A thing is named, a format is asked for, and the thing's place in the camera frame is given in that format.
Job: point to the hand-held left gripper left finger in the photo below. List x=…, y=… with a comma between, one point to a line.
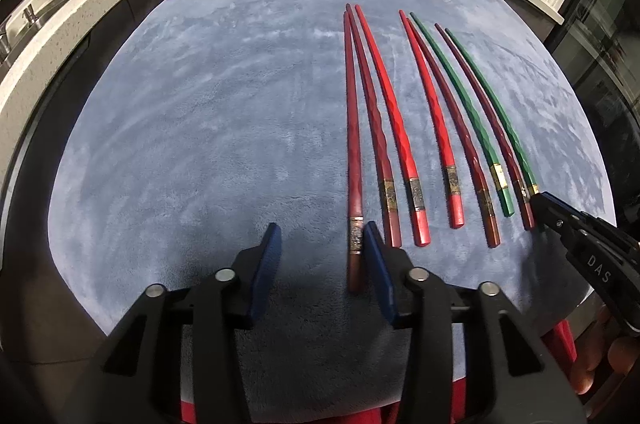
x=267, y=256

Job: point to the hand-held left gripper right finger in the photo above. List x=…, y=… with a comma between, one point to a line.
x=377, y=266

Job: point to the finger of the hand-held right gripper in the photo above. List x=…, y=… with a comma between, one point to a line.
x=580, y=249

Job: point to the pair of red chopsticks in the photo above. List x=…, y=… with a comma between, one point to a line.
x=419, y=219

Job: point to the bright red chopstick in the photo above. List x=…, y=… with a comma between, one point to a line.
x=455, y=209

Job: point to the person's right hand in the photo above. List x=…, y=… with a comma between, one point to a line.
x=625, y=354

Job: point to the blue-grey plush mat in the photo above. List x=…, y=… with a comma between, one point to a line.
x=200, y=129

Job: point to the black glass door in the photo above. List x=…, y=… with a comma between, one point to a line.
x=605, y=54

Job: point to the steel faucet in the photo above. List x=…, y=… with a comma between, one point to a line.
x=31, y=15

